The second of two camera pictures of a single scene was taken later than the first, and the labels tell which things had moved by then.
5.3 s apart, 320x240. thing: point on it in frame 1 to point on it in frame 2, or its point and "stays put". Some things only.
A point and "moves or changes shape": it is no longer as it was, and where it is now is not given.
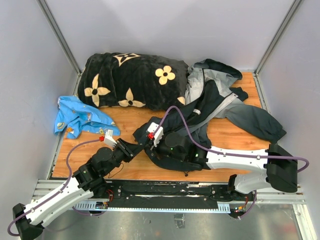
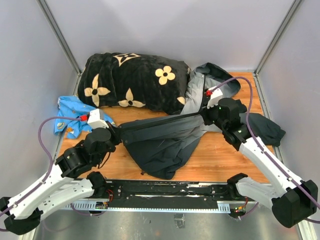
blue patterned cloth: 73,117 stays put
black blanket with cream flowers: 129,79 stays put
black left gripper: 129,149 to 115,133
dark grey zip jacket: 210,94 moves or changes shape
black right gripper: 154,150 to 205,112
